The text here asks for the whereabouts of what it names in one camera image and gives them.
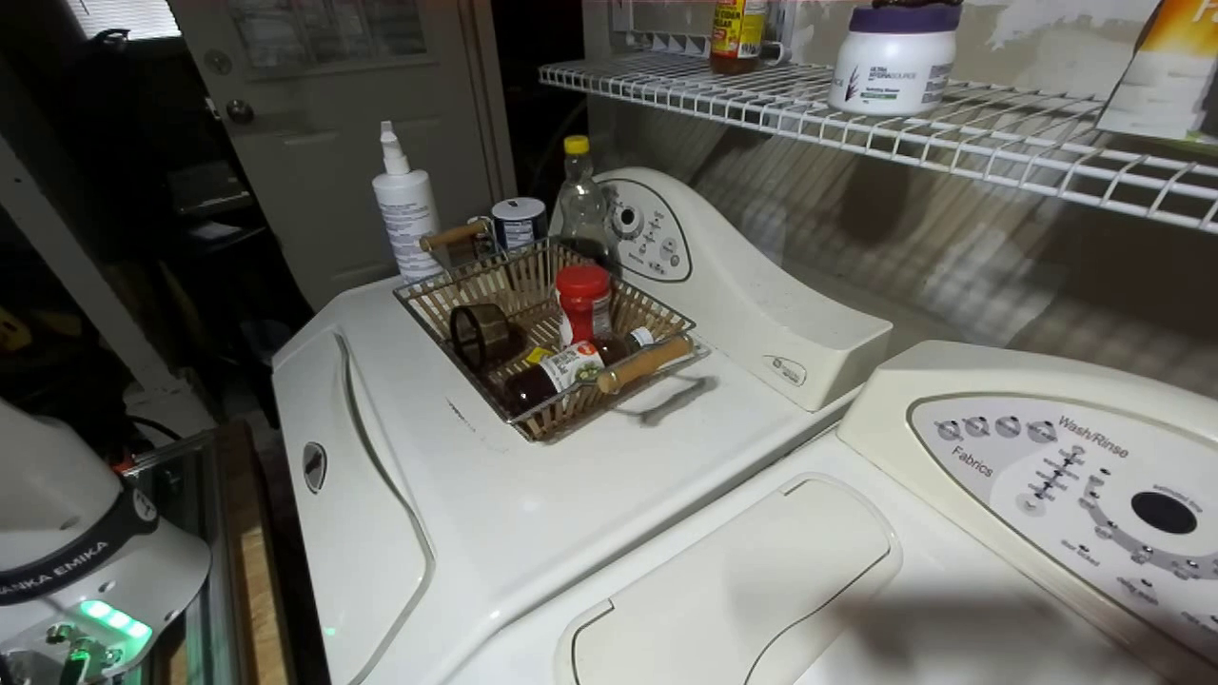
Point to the white jar purple lid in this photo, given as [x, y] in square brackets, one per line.
[890, 70]

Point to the white panel door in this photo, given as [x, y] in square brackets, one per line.
[346, 126]

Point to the clear bottle yellow cap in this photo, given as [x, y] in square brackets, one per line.
[583, 211]

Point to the wooden platform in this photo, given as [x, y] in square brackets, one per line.
[261, 596]

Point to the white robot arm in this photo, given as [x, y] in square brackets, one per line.
[61, 509]

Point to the apple cider vinegar bottle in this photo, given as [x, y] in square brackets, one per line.
[739, 34]

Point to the dark round cup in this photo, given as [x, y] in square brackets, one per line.
[481, 338]

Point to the white spray bottle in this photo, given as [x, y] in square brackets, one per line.
[405, 213]

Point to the white orange carton box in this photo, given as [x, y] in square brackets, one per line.
[1161, 70]

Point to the red lid spice jar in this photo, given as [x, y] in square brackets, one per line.
[583, 307]

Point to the white washing machine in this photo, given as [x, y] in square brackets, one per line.
[535, 509]

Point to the brown bottle white label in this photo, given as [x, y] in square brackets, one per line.
[556, 374]

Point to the blue white round canister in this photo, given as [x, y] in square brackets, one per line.
[518, 225]

